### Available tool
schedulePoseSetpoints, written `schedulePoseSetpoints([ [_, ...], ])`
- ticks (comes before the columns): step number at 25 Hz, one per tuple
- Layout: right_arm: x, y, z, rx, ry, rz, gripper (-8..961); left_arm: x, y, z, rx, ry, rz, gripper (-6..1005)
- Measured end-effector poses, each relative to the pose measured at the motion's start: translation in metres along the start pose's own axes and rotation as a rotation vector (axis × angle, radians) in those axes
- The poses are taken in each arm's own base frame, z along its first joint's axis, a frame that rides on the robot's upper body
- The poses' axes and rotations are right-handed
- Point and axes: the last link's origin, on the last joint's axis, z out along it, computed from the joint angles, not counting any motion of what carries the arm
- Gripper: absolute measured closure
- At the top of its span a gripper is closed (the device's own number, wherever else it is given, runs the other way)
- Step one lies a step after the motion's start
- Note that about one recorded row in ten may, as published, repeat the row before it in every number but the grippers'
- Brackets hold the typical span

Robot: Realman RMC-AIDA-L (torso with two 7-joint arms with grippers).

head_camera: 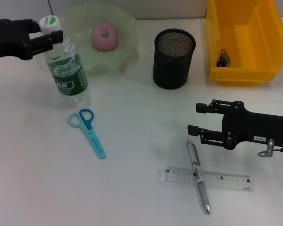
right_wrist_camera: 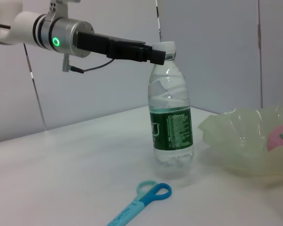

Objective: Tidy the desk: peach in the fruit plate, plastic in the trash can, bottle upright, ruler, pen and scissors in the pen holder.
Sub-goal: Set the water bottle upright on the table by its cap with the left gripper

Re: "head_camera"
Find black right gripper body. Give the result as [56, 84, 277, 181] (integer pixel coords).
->
[221, 100, 283, 151]

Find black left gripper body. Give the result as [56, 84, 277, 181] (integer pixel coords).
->
[0, 18, 34, 61]

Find clear green-label water bottle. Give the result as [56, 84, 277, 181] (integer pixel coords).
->
[39, 15, 89, 105]

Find pink toy peach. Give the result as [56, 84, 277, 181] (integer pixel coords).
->
[91, 21, 119, 51]

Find blue teal scissors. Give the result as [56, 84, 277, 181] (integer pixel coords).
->
[67, 108, 108, 160]

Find clear plastic ruler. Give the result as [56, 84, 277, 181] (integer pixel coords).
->
[157, 166, 254, 192]

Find black mesh pen holder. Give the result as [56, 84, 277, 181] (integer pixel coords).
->
[152, 28, 197, 90]

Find silver grey pen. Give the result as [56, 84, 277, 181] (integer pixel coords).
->
[185, 137, 211, 215]

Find green glass fruit plate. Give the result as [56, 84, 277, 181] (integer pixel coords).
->
[56, 2, 141, 76]

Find yellow plastic bin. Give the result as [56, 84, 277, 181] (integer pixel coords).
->
[204, 0, 283, 86]

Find right gripper cable with plug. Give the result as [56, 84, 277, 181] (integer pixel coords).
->
[257, 138, 283, 158]

